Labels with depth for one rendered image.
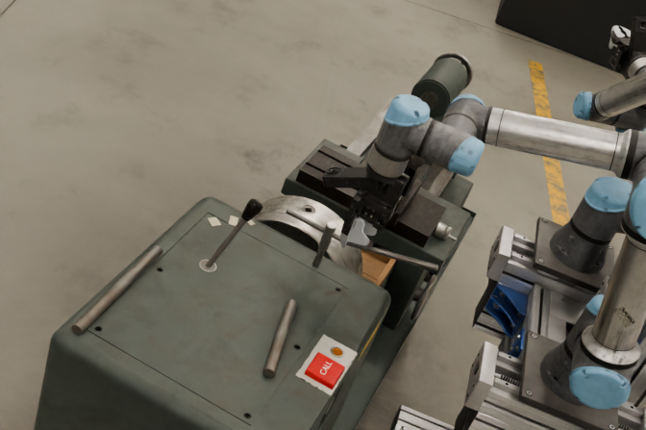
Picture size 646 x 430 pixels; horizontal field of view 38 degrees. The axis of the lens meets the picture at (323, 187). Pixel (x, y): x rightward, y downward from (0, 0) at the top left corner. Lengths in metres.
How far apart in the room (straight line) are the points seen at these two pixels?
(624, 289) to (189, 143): 2.95
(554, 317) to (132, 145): 2.42
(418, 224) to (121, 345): 1.26
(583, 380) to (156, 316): 0.84
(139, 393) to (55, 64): 3.29
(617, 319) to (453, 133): 0.47
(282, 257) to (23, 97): 2.71
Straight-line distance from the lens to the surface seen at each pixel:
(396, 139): 1.77
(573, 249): 2.54
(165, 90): 4.82
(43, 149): 4.26
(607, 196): 2.47
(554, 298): 2.58
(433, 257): 2.76
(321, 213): 2.20
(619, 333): 1.91
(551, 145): 1.86
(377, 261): 2.71
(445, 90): 3.16
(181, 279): 1.89
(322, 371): 1.80
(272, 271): 1.97
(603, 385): 1.96
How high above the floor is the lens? 2.53
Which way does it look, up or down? 34 degrees down
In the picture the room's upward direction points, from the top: 21 degrees clockwise
